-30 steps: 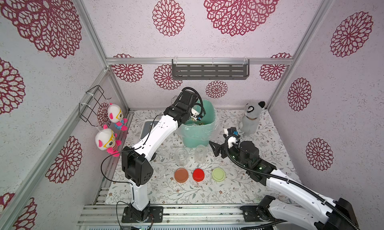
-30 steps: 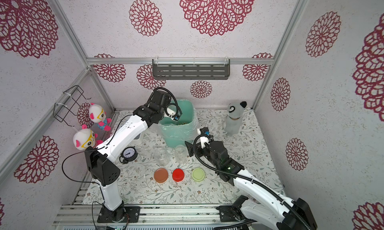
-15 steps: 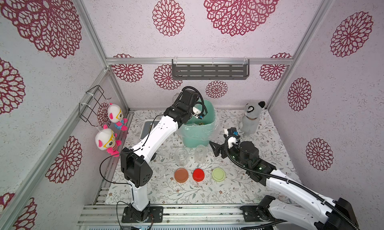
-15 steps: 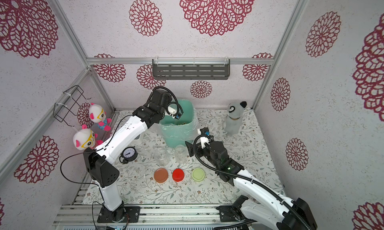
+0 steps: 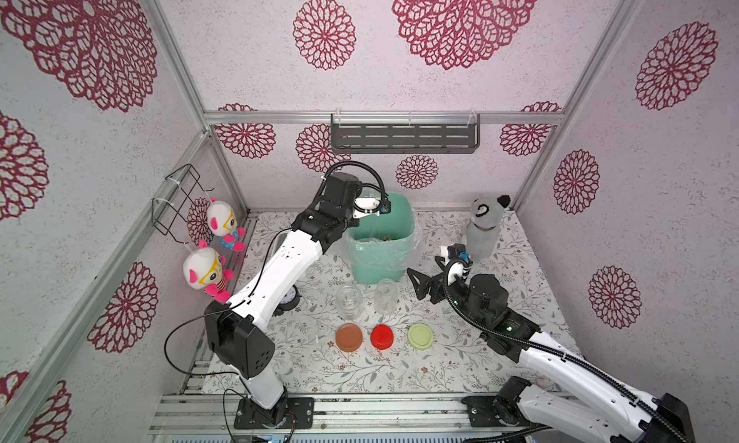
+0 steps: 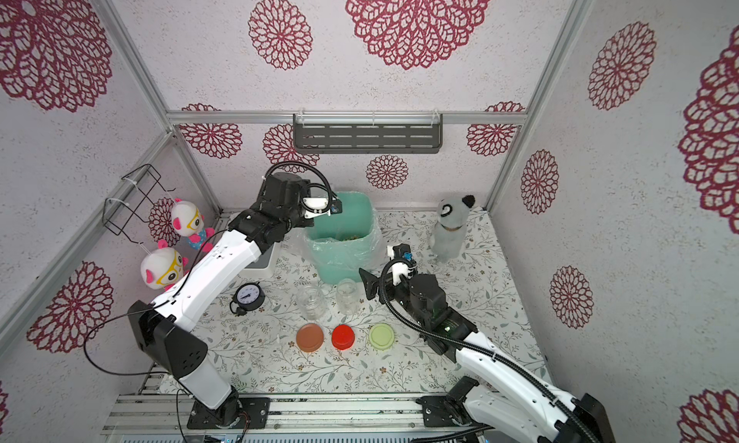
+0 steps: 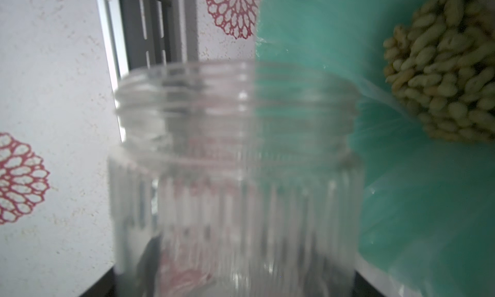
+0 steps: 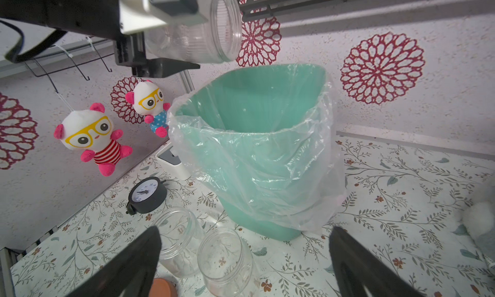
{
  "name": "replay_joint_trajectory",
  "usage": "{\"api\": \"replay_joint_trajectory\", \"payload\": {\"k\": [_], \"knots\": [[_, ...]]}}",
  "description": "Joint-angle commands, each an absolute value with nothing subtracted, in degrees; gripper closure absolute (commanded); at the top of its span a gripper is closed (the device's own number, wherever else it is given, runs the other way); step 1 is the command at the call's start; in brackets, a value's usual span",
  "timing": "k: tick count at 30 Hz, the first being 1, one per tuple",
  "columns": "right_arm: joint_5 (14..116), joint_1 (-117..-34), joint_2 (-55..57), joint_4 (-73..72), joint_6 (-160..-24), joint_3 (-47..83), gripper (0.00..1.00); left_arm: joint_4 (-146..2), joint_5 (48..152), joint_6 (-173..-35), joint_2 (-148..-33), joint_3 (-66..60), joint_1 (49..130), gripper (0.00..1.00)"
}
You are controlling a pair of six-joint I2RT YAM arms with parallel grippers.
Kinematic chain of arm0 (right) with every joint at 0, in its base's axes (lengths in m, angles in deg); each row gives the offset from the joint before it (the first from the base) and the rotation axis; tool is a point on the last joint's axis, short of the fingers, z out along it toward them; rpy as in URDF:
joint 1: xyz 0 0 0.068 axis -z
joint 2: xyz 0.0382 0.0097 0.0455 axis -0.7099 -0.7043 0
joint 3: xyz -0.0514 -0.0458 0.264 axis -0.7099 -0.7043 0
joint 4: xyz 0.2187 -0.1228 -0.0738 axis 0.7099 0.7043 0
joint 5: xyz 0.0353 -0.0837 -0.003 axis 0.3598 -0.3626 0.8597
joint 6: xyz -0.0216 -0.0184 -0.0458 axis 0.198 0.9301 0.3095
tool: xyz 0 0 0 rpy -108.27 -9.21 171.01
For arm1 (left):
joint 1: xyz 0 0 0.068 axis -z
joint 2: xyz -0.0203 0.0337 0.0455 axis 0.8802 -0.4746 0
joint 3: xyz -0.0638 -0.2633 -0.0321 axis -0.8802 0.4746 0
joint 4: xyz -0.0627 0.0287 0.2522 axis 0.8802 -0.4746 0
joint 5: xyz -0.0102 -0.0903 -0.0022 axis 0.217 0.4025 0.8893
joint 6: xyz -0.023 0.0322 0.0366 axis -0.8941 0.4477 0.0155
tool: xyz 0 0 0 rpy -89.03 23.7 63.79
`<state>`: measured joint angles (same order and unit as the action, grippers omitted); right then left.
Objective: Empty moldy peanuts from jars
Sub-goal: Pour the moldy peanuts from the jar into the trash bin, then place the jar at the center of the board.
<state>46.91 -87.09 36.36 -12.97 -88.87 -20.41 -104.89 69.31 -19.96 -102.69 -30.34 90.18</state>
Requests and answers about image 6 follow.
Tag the small black alarm clock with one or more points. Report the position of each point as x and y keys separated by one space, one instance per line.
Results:
x=248 y=297

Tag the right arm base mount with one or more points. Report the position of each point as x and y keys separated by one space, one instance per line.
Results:
x=450 y=410

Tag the aluminium rail frame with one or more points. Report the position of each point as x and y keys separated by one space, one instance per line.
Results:
x=291 y=413

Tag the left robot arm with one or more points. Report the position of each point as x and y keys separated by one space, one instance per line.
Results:
x=163 y=328

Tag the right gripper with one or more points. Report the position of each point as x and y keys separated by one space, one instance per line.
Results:
x=384 y=287

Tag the brown jar lid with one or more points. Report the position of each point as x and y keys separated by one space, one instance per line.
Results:
x=310 y=338

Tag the upper pink white plush doll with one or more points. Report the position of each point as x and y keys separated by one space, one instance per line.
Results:
x=189 y=222

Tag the green trash bin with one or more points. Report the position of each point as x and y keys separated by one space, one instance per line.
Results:
x=346 y=241

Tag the black wire basket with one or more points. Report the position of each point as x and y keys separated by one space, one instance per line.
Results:
x=127 y=213

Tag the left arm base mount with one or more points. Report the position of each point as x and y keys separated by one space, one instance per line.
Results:
x=249 y=413

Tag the lower pink white plush doll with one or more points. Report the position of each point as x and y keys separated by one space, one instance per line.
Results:
x=163 y=267

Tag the red jar lid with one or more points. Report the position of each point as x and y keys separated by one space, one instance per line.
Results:
x=343 y=337

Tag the grey wall shelf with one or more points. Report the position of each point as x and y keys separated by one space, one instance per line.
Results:
x=371 y=135

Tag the red lidded peanut jar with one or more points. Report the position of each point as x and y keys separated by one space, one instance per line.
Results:
x=348 y=295

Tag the grey plush dog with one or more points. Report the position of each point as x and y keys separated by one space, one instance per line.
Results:
x=450 y=230

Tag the pink white plush doll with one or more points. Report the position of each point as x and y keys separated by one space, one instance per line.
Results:
x=189 y=222
x=163 y=267

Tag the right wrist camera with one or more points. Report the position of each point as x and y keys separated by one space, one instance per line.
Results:
x=408 y=268

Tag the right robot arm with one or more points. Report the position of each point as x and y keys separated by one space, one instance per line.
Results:
x=495 y=392

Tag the green jar lid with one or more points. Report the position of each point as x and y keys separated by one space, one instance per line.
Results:
x=382 y=337

